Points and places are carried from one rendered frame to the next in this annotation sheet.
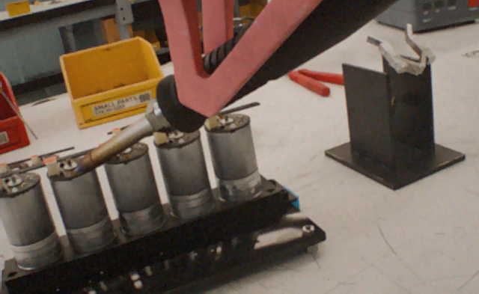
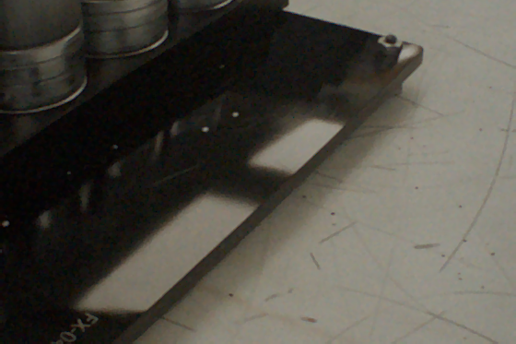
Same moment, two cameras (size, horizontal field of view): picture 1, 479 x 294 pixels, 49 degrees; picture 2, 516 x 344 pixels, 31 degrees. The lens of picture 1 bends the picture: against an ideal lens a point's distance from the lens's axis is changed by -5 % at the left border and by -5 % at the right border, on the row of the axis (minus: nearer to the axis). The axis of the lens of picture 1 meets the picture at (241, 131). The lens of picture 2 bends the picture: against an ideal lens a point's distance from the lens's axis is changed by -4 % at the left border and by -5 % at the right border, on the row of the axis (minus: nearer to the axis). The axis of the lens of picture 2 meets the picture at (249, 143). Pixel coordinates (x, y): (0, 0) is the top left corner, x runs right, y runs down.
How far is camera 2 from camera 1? 0.18 m
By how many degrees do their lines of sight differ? 38
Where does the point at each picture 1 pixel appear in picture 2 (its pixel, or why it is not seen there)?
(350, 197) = (342, 1)
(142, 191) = not seen: outside the picture
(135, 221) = (50, 71)
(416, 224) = (503, 28)
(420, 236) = not seen: outside the picture
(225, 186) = not seen: outside the picture
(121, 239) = (17, 125)
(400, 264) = not seen: outside the picture
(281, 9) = not seen: outside the picture
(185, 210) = (131, 34)
